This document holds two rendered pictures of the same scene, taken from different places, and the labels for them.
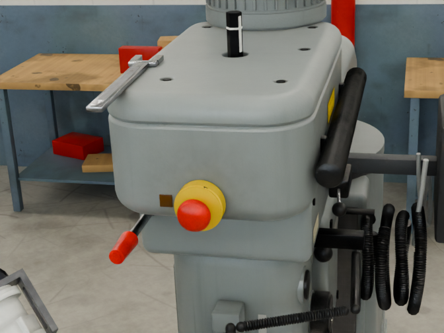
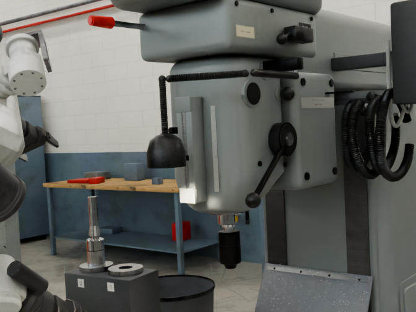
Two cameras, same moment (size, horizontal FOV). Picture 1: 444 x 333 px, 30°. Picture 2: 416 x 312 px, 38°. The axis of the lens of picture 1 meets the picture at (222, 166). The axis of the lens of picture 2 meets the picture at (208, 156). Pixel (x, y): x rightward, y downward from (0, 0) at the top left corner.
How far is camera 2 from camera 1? 86 cm
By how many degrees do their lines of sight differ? 31
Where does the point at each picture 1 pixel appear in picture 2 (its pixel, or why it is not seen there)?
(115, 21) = not seen: hidden behind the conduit
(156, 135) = not seen: outside the picture
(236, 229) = (187, 28)
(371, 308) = (384, 210)
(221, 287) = (189, 88)
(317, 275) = (290, 119)
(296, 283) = (239, 84)
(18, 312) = (27, 46)
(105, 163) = not seen: hidden behind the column
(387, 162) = (368, 56)
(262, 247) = (202, 39)
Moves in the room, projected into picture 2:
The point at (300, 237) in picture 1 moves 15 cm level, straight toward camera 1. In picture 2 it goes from (223, 25) to (177, 15)
